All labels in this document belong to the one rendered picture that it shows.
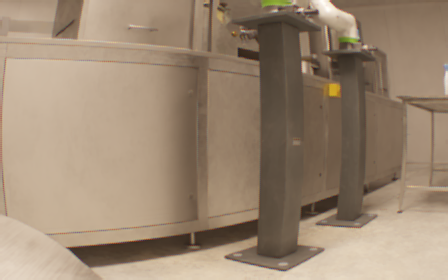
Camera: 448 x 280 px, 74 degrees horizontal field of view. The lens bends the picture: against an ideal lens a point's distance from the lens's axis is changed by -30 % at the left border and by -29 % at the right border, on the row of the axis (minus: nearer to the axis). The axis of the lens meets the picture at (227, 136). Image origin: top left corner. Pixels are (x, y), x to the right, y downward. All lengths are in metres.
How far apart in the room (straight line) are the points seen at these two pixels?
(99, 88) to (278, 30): 0.67
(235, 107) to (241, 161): 0.22
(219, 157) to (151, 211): 0.39
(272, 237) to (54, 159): 0.85
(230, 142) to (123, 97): 0.54
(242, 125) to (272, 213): 0.44
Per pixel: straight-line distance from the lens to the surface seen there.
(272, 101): 1.43
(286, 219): 1.45
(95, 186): 1.29
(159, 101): 1.43
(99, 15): 1.55
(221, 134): 1.62
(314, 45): 2.80
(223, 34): 2.04
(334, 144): 2.38
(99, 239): 1.33
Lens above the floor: 0.49
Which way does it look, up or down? 1 degrees down
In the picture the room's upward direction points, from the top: straight up
